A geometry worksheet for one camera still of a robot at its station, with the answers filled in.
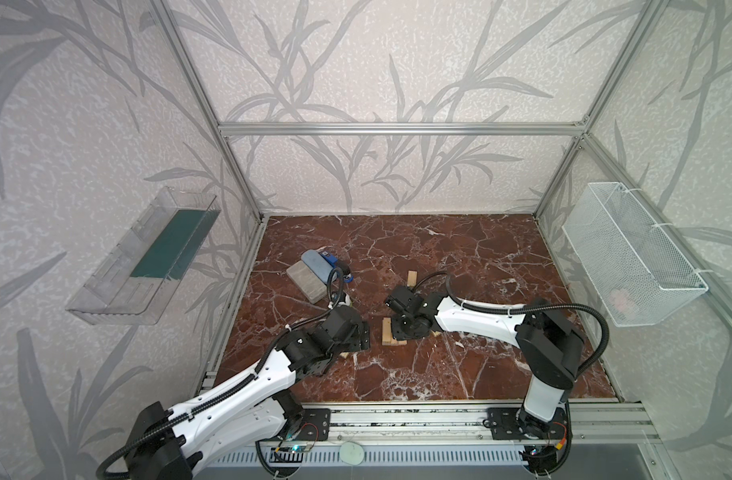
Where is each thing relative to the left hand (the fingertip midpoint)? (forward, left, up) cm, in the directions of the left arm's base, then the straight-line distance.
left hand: (363, 323), depth 80 cm
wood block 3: (-2, -9, -8) cm, 12 cm away
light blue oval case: (+25, +18, -9) cm, 31 cm away
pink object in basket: (+2, -65, +9) cm, 66 cm away
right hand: (+3, -9, -8) cm, 12 cm away
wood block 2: (+1, -6, -7) cm, 10 cm away
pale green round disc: (-28, +1, -7) cm, 29 cm away
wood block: (+20, -15, -9) cm, 26 cm away
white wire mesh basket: (+3, -60, +24) cm, 64 cm away
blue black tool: (+25, +11, -8) cm, 29 cm away
